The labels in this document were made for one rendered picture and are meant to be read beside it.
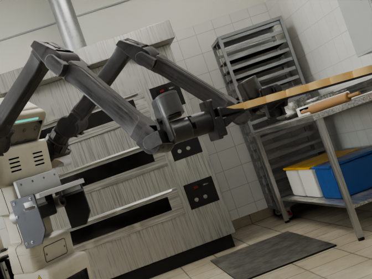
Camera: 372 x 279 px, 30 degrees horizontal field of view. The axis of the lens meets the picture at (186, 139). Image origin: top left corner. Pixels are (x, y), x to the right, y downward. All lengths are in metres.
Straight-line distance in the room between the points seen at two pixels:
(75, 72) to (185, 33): 5.28
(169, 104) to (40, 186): 0.79
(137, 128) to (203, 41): 5.43
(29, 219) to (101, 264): 3.74
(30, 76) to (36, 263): 0.65
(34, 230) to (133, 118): 0.65
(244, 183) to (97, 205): 1.80
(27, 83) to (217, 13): 5.33
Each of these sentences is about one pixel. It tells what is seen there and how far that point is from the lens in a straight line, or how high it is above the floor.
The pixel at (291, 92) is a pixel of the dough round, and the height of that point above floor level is 0.99.
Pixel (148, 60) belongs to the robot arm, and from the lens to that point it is 2.31.
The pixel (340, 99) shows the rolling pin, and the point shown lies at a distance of 4.81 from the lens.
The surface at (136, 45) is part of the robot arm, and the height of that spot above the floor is 1.33.
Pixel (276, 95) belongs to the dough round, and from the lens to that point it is 1.75.
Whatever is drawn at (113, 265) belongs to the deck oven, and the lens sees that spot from 5.98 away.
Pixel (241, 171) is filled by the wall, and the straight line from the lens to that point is 7.09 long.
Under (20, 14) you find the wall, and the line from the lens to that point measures 7.17.
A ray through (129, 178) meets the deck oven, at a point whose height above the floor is 0.86.
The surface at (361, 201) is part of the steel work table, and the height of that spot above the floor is 0.23.
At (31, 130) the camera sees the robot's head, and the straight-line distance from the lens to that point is 2.41.
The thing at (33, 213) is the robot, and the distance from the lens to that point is 2.25.
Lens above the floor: 0.95
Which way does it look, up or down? 1 degrees up
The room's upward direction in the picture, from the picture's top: 19 degrees counter-clockwise
